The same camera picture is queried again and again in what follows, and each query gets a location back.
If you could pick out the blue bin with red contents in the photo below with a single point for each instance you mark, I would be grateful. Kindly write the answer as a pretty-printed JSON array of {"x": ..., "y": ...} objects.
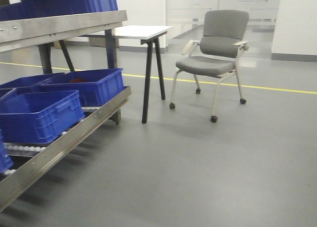
[{"x": 101, "y": 85}]

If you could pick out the blue bin behind capacitor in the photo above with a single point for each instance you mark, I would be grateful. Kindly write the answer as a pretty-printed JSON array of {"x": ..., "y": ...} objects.
[{"x": 45, "y": 8}]

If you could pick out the white table black legs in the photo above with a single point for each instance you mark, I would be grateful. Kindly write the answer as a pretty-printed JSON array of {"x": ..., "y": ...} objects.
[{"x": 147, "y": 35}]

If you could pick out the blue crate rear left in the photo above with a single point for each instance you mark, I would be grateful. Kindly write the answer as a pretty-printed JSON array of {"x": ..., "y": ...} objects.
[{"x": 30, "y": 83}]

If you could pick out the blue crate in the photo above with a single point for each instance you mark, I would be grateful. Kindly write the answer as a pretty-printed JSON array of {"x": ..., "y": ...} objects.
[
  {"x": 30, "y": 83},
  {"x": 39, "y": 117}
]

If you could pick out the blue crate front lower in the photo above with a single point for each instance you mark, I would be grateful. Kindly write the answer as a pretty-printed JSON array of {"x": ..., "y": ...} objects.
[{"x": 39, "y": 117}]

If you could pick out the grey office chair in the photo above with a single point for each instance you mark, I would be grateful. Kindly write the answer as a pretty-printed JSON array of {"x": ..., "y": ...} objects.
[{"x": 217, "y": 53}]

